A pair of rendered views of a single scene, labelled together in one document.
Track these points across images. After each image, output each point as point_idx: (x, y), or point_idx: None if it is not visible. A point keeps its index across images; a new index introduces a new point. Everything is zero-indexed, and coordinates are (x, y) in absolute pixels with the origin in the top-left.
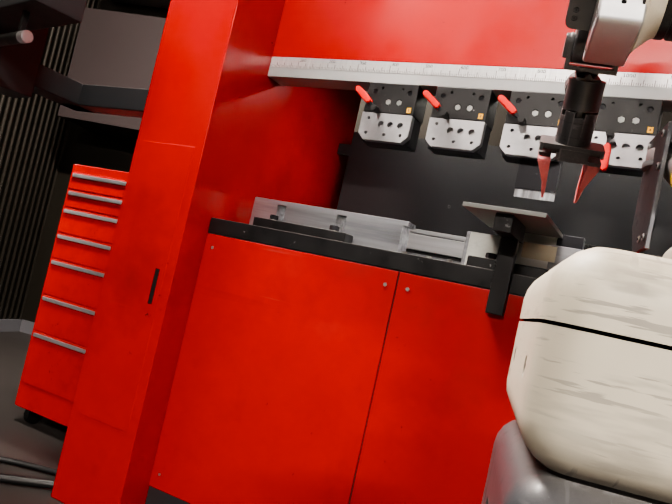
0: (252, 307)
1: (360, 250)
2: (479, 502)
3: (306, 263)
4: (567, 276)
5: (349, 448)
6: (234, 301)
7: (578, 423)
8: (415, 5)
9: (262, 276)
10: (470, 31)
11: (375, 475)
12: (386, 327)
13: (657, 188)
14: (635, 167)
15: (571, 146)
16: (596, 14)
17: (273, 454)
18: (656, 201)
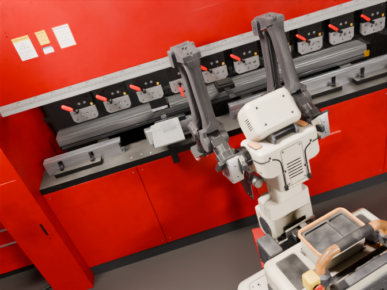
0: (86, 205)
1: (116, 168)
2: (198, 205)
3: (97, 182)
4: None
5: (152, 217)
6: (76, 208)
7: None
8: (60, 57)
9: (82, 195)
10: (97, 60)
11: (164, 217)
12: (142, 183)
13: (251, 187)
14: None
15: (204, 152)
16: (231, 179)
17: (128, 233)
18: (251, 190)
